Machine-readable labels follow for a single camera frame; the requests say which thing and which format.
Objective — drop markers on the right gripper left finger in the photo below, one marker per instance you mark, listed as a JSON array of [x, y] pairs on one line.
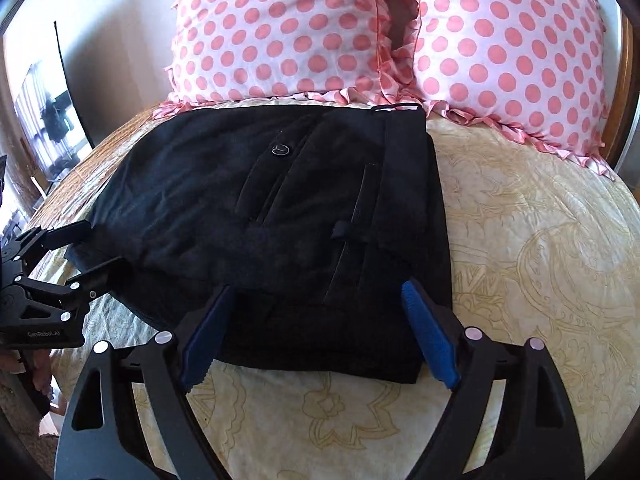
[[102, 436]]

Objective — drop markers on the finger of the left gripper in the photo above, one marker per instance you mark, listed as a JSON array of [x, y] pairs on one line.
[[26, 251], [38, 300]]

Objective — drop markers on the black pants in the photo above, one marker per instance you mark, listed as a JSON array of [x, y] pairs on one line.
[[298, 224]]

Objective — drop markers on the left pink polka dot pillow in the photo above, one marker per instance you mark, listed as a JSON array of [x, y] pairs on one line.
[[336, 51]]

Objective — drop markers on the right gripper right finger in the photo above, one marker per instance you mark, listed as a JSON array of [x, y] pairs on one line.
[[508, 415]]

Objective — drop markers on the right pink polka dot pillow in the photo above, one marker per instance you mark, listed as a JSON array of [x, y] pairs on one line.
[[531, 69]]

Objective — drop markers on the pink polka dot pillow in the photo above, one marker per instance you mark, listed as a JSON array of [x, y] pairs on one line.
[[336, 51], [531, 69]]

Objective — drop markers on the wall mirror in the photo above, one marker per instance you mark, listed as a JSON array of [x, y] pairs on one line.
[[47, 138]]

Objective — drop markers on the person's left hand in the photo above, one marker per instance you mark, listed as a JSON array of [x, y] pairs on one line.
[[28, 373]]

